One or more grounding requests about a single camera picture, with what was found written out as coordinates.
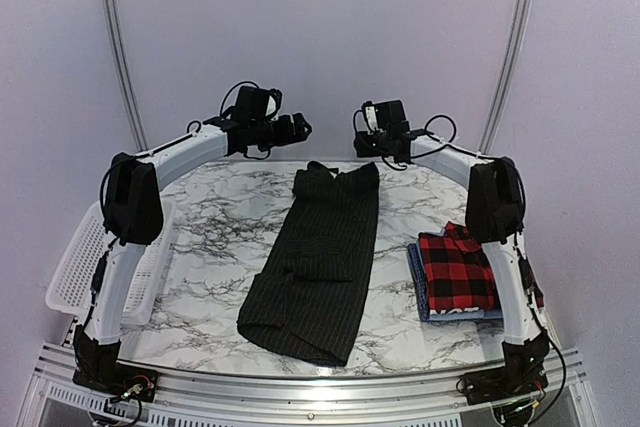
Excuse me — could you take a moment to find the blue checked folded shirt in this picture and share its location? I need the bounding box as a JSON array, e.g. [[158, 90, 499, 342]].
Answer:
[[406, 242, 430, 323]]

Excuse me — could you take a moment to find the left aluminium corner post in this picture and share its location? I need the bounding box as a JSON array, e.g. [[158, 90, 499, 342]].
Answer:
[[102, 0, 149, 151]]

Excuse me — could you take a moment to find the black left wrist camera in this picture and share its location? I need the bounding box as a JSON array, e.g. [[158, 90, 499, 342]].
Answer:
[[231, 86, 282, 124]]

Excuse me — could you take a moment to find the black pinstriped long sleeve shirt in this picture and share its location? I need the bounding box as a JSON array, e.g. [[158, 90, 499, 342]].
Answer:
[[236, 161, 380, 367]]

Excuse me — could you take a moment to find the aluminium front frame rail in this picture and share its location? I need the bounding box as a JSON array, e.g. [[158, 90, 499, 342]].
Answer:
[[14, 341, 601, 427]]

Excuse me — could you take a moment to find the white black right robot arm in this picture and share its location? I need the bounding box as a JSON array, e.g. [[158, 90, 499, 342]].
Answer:
[[354, 108, 551, 405]]

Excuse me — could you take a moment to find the aluminium corner post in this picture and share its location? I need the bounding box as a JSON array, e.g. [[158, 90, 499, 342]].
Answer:
[[478, 0, 532, 153], [102, 0, 149, 151]]

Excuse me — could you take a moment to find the red black plaid shirt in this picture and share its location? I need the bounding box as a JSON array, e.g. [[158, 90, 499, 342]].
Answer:
[[416, 222, 501, 312]]

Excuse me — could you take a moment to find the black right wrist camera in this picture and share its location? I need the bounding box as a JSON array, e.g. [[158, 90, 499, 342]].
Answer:
[[362, 100, 410, 134]]

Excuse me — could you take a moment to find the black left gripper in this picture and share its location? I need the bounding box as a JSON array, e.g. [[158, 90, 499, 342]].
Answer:
[[250, 113, 311, 152]]

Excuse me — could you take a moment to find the right aluminium corner post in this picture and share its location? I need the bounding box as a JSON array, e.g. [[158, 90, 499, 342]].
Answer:
[[478, 0, 532, 153]]

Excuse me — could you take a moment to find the light blue folded shirt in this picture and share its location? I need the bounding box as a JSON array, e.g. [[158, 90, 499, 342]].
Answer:
[[420, 308, 503, 323]]

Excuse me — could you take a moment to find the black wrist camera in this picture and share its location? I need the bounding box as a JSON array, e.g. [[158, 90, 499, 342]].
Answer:
[[231, 86, 282, 124], [362, 100, 410, 134]]

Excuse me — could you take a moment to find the white plastic laundry basket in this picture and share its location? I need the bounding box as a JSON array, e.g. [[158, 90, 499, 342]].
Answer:
[[44, 196, 177, 328]]

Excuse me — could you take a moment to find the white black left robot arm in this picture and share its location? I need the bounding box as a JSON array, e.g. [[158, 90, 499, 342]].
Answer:
[[73, 113, 312, 400]]

